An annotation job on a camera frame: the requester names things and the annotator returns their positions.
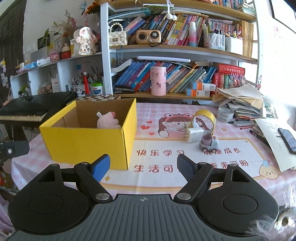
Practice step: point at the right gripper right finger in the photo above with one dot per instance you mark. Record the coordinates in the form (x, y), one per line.
(197, 176)

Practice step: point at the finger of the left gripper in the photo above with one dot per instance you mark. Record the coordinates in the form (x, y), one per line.
(14, 149)

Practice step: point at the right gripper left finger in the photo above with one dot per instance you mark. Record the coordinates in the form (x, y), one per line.
(89, 177)

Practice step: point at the grey purple toy car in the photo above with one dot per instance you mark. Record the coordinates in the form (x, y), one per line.
(209, 143)

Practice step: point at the white charger plug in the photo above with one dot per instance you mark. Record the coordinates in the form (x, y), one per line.
(193, 135)

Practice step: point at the small white charger adapter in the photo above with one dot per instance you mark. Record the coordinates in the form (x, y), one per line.
(191, 124)

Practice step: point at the pink plush pig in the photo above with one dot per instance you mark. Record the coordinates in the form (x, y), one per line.
(107, 121)

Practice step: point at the yellow cardboard box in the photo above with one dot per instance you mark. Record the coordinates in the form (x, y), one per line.
(71, 135)

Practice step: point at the black electronic keyboard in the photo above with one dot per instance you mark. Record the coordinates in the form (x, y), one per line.
(34, 110)

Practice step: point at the pink checkered tablecloth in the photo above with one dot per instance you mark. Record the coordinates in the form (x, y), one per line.
(159, 140)

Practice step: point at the yellow tape roll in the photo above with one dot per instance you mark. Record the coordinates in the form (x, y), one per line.
(204, 119)

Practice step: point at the clear tape roll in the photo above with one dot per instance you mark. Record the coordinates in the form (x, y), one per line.
(225, 115)

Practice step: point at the wooden chessboard box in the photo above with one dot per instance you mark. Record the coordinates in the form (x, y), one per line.
(96, 98)

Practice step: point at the lower orange blue box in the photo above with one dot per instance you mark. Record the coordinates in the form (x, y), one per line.
(197, 93)

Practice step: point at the orange blue box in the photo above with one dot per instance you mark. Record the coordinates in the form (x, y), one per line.
(203, 86)
(197, 93)

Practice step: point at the white cream jar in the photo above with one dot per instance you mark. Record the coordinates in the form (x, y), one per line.
(97, 88)

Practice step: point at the stack of papers and books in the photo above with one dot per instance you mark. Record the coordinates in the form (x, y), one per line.
(246, 102)

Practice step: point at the upper orange blue box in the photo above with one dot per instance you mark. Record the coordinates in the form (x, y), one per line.
(203, 86)

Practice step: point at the white paper sheet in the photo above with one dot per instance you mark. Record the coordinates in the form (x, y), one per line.
(269, 128)

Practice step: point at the black smartphone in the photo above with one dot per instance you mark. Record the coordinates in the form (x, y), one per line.
(288, 139)

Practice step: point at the row of leaning books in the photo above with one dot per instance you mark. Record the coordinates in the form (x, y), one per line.
(135, 75)

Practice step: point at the pink cylindrical container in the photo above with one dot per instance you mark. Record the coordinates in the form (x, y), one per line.
(158, 81)

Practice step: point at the red dictionary book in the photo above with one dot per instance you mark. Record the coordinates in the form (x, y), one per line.
(228, 69)

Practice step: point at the white bookshelf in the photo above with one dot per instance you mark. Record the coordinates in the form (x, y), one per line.
(122, 53)

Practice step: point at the floral plush doll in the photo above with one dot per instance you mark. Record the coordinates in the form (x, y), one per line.
(86, 40)

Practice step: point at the white quilted handbag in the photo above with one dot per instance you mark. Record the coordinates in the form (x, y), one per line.
(117, 35)

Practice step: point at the wooden retro radio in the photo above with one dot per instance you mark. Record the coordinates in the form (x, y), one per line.
(148, 37)

